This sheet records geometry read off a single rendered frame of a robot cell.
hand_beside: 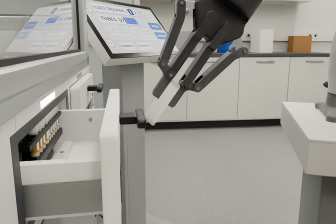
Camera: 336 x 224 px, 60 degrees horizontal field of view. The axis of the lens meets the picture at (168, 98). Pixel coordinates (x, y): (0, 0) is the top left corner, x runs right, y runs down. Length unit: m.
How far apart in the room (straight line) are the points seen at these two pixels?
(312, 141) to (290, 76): 3.19
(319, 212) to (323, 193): 0.05
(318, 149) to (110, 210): 0.44
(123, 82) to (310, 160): 0.86
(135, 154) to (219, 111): 2.24
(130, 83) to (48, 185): 1.02
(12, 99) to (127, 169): 1.13
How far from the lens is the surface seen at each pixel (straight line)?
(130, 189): 1.45
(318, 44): 4.78
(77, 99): 0.60
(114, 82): 1.30
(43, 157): 0.42
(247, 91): 3.60
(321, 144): 0.63
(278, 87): 3.74
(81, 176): 0.32
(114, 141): 0.29
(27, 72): 0.34
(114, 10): 1.31
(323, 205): 0.83
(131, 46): 1.19
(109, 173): 0.30
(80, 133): 0.56
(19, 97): 0.32
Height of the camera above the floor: 1.01
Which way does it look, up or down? 11 degrees down
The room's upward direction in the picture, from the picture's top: straight up
